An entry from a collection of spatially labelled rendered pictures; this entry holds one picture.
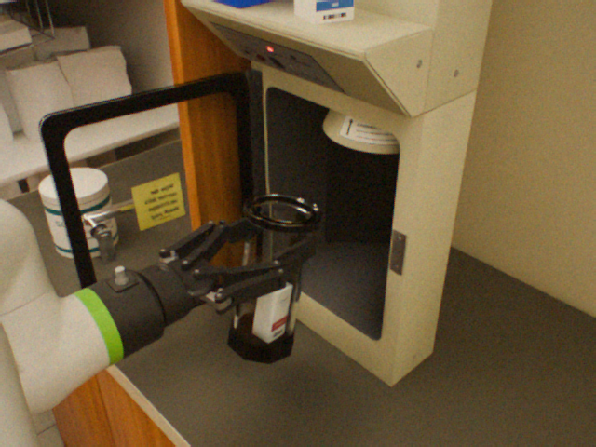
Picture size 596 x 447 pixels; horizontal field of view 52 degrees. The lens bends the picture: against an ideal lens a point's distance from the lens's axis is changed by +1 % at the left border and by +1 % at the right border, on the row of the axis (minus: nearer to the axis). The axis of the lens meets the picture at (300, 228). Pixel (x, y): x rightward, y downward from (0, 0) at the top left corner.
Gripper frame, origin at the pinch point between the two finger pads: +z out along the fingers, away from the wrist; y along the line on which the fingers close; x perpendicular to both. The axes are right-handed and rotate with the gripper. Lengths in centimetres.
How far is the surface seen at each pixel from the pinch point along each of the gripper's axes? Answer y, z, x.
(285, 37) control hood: -2.2, 0.3, -27.8
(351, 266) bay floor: 5.9, 22.6, 20.2
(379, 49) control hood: -14.1, 2.4, -28.7
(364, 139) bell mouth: -2.9, 13.8, -11.5
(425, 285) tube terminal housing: -13.7, 17.3, 9.9
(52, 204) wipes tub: 54, -12, 14
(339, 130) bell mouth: 1.3, 13.2, -11.5
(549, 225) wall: -14, 55, 16
